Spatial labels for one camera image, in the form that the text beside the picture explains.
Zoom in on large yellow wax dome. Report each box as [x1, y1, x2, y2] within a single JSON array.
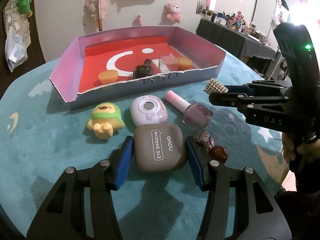
[[98, 70, 119, 84]]

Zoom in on row of cosmetic bottles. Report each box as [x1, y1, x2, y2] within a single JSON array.
[[200, 4, 272, 43]]

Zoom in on lilac round compact case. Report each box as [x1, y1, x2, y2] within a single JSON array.
[[130, 96, 167, 127]]

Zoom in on round glitter nail polish bottle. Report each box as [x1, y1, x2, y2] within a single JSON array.
[[194, 127, 215, 150]]

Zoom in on green plush dinosaur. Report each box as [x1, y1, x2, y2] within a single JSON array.
[[16, 0, 33, 17]]

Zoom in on side table dark cloth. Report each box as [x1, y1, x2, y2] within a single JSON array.
[[196, 19, 282, 67]]

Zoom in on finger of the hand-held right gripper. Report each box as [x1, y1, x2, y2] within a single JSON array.
[[209, 93, 292, 109], [226, 81, 292, 97]]

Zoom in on yellow dog toy green hood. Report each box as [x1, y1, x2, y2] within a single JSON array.
[[86, 103, 125, 140]]

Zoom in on clear plastic bag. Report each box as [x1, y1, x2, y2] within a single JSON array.
[[5, 26, 28, 73]]

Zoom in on white stick orange ends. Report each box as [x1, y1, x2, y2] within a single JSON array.
[[96, 0, 103, 32]]

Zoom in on dark wooden door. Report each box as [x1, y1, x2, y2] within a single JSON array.
[[0, 0, 47, 98]]

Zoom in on black square nail polish bottle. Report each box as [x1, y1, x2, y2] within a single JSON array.
[[132, 59, 154, 80]]

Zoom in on purple nail polish pink cap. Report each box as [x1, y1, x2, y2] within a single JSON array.
[[165, 90, 214, 130]]

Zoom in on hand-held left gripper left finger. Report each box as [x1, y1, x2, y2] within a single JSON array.
[[26, 136, 134, 240]]

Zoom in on white wardrobe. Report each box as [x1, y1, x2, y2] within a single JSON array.
[[251, 0, 288, 45]]

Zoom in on clear hanging pocket organizer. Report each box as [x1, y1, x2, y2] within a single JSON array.
[[4, 0, 30, 43]]

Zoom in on red-brown ball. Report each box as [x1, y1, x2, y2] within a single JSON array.
[[209, 146, 228, 162]]

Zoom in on taupe eyeshadow case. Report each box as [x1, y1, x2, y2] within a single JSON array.
[[134, 123, 188, 172]]

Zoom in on pink bear plush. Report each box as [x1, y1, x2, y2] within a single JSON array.
[[86, 0, 108, 20]]

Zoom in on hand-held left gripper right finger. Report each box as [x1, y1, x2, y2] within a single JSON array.
[[184, 136, 292, 240]]

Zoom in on small pink plush animal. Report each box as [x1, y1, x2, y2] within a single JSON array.
[[166, 2, 182, 23]]

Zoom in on rhinestone studded cube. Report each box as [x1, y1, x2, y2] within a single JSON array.
[[204, 78, 229, 93]]

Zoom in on person's right hand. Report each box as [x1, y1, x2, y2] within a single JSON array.
[[282, 132, 304, 170]]

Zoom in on pink cardboard box red lining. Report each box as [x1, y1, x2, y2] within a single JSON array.
[[49, 25, 227, 110]]

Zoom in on small yellow wax dome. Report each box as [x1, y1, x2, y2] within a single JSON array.
[[178, 57, 192, 71]]

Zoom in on clear plastic cup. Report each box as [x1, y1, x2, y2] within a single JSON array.
[[159, 56, 179, 73]]

